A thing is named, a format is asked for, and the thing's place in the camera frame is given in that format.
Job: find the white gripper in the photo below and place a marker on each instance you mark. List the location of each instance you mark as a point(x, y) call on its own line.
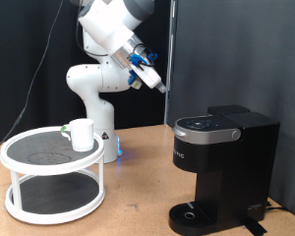
point(149, 77)

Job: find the black Keurig coffee machine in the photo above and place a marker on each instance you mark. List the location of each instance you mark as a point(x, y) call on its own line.
point(232, 170)

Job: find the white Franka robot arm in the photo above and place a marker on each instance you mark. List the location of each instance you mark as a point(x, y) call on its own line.
point(98, 78)

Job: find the grey metal vertical pole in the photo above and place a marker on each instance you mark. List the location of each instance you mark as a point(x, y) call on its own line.
point(169, 65)

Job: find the white two-tier turntable stand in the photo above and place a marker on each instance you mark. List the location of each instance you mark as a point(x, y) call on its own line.
point(52, 169)

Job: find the black tape strip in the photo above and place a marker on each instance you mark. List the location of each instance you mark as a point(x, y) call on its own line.
point(255, 226)

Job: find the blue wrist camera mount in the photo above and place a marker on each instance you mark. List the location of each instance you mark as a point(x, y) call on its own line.
point(134, 80)

